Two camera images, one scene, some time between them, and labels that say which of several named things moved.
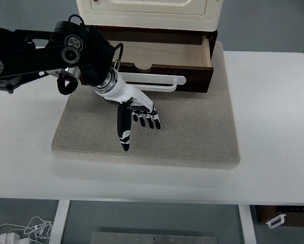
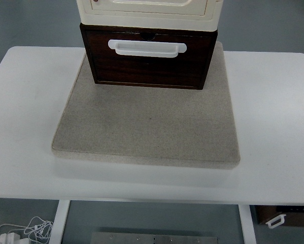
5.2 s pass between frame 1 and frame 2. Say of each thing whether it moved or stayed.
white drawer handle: moved
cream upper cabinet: stayed
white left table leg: stayed
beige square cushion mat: stayed
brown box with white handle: stayed
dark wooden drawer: moved
